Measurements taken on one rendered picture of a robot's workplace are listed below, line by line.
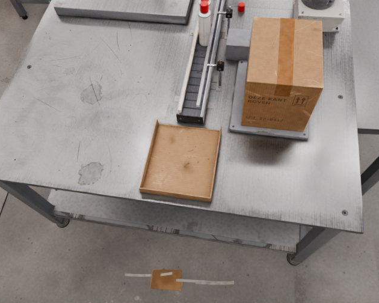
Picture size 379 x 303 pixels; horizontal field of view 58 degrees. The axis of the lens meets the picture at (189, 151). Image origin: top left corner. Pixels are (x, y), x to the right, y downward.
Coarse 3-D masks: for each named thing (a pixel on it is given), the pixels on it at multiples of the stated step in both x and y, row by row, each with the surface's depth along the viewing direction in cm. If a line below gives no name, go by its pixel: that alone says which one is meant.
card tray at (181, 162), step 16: (160, 128) 137; (176, 128) 136; (192, 128) 136; (160, 144) 133; (176, 144) 133; (192, 144) 133; (208, 144) 132; (160, 160) 130; (176, 160) 130; (192, 160) 129; (208, 160) 129; (144, 176) 126; (160, 176) 127; (176, 176) 127; (192, 176) 126; (208, 176) 126; (144, 192) 125; (160, 192) 122; (176, 192) 120; (192, 192) 123; (208, 192) 123
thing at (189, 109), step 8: (216, 0) 163; (216, 24) 156; (200, 48) 149; (200, 56) 147; (192, 64) 145; (200, 64) 145; (192, 72) 143; (200, 72) 143; (192, 80) 141; (200, 80) 141; (192, 88) 139; (192, 96) 138; (184, 104) 136; (192, 104) 136; (200, 104) 136; (184, 112) 134; (192, 112) 134; (200, 112) 134
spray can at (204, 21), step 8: (200, 8) 134; (208, 8) 135; (200, 16) 136; (208, 16) 136; (200, 24) 139; (208, 24) 139; (200, 32) 144; (208, 32) 143; (200, 40) 148; (208, 40) 147
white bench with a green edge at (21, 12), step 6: (12, 0) 278; (18, 0) 279; (24, 0) 278; (30, 0) 278; (36, 0) 277; (42, 0) 276; (48, 0) 276; (18, 6) 283; (18, 12) 289; (24, 12) 291; (24, 18) 295
